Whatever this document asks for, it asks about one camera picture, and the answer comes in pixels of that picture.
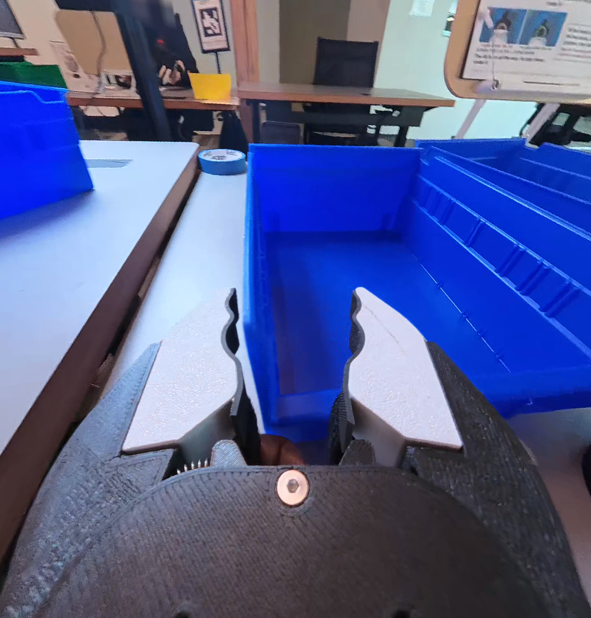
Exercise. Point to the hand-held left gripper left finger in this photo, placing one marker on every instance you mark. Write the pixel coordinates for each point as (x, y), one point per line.
(184, 386)

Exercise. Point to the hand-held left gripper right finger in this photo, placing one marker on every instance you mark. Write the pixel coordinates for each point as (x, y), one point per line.
(401, 386)

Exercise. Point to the blue plastic bin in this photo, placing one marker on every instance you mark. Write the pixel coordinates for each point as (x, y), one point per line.
(556, 174)
(29, 154)
(334, 289)

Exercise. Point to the person's left hand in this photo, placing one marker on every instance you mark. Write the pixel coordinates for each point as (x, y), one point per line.
(281, 451)

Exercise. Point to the blue tape roll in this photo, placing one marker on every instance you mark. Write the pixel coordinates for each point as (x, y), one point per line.
(223, 165)

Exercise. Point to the grey power adapter box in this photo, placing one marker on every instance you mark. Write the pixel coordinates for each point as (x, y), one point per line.
(281, 133)

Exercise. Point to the long wooden table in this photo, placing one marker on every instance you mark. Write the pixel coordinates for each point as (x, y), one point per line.
(107, 99)

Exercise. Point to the yellow plastic bin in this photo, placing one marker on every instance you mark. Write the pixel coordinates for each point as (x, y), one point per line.
(209, 87)

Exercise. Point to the wood edged table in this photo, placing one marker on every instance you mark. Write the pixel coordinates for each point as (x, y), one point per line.
(334, 92)

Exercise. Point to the black office chair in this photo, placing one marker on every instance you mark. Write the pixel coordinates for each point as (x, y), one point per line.
(561, 125)
(346, 60)

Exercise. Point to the wooden instruction board stand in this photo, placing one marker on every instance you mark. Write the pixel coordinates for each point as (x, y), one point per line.
(452, 72)

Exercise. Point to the green plastic bin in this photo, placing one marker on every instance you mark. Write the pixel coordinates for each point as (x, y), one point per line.
(29, 75)

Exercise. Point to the cardboard sheet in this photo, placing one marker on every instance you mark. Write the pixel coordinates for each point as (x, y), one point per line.
(82, 38)

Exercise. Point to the black and white marker sign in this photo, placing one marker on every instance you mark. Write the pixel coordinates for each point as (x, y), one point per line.
(211, 24)

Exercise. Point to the grey tablet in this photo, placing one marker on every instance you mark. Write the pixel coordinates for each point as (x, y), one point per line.
(3, 19)

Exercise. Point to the wooden post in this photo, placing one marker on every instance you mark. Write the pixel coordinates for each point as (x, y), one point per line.
(244, 43)

